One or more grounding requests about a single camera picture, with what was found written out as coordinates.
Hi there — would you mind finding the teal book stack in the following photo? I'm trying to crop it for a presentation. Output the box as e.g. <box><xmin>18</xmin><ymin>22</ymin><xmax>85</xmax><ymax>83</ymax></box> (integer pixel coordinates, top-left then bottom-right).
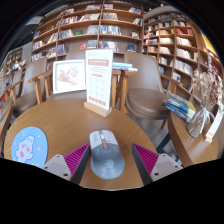
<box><xmin>112</xmin><ymin>61</ymin><xmax>138</xmax><ymax>73</ymax></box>

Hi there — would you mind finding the brown upholstered wooden armchair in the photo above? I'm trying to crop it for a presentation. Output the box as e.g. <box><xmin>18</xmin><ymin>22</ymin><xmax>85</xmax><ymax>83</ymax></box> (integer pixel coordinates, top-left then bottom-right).
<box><xmin>6</xmin><ymin>56</ymin><xmax>49</xmax><ymax>118</ymax></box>
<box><xmin>28</xmin><ymin>49</ymin><xmax>122</xmax><ymax>113</ymax></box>
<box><xmin>116</xmin><ymin>50</ymin><xmax>171</xmax><ymax>130</ymax></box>

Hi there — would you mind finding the round light blue mouse pad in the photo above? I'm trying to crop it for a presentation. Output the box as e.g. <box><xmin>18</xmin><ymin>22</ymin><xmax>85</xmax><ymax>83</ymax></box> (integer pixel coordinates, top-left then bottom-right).
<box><xmin>10</xmin><ymin>126</ymin><xmax>49</xmax><ymax>168</ymax></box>

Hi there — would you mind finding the small white table sign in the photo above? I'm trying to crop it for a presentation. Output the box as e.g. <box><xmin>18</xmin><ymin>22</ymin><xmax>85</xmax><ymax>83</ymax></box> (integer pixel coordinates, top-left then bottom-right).
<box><xmin>204</xmin><ymin>109</ymin><xmax>224</xmax><ymax>144</ymax></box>

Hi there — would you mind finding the stack of blue books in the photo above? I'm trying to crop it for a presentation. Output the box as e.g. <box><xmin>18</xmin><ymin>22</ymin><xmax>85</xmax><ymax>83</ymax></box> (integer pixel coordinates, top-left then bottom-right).
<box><xmin>161</xmin><ymin>91</ymin><xmax>197</xmax><ymax>124</ymax></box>

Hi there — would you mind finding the white sign in wooden stand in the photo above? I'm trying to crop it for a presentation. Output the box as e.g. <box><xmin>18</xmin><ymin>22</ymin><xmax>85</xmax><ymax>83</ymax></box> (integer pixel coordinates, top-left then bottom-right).
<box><xmin>83</xmin><ymin>48</ymin><xmax>114</xmax><ymax>118</ymax></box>

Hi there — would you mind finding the curved wooden bookshelf with books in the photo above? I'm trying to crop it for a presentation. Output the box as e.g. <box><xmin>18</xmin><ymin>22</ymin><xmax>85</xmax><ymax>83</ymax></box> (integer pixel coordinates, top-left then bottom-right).
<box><xmin>142</xmin><ymin>11</ymin><xmax>224</xmax><ymax>111</ymax></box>

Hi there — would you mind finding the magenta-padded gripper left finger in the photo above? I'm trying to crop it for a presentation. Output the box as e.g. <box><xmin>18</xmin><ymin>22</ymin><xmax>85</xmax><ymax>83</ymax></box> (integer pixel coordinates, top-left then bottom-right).
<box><xmin>41</xmin><ymin>143</ymin><xmax>92</xmax><ymax>186</ymax></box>

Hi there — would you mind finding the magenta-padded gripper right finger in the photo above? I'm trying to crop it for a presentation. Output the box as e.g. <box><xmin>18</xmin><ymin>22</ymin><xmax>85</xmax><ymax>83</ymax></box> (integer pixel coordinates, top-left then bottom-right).
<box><xmin>131</xmin><ymin>143</ymin><xmax>184</xmax><ymax>186</ymax></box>

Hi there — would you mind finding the round wooden side table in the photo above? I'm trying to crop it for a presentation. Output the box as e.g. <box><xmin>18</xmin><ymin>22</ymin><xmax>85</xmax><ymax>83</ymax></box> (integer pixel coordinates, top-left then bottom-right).
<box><xmin>167</xmin><ymin>109</ymin><xmax>224</xmax><ymax>168</ymax></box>
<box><xmin>0</xmin><ymin>99</ymin><xmax>14</xmax><ymax>148</ymax></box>

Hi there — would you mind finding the glass vase with dried flowers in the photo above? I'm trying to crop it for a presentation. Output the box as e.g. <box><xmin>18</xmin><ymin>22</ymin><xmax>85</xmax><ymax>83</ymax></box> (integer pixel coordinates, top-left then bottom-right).
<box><xmin>186</xmin><ymin>69</ymin><xmax>222</xmax><ymax>139</ymax></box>

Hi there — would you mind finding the grey computer mouse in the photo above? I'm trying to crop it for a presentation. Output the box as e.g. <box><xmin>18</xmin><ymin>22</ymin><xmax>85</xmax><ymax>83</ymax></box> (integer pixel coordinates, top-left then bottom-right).
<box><xmin>88</xmin><ymin>129</ymin><xmax>126</xmax><ymax>180</ymax></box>

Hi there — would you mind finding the distant wooden bookshelf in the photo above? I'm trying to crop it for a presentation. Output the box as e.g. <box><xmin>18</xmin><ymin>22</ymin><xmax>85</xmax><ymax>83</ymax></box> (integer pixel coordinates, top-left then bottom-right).
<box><xmin>1</xmin><ymin>46</ymin><xmax>27</xmax><ymax>84</ymax></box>

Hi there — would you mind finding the white framed floral picture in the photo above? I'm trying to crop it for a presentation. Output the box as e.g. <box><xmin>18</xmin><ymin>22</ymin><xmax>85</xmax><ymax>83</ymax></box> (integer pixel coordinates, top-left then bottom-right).
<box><xmin>52</xmin><ymin>59</ymin><xmax>87</xmax><ymax>95</ymax></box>

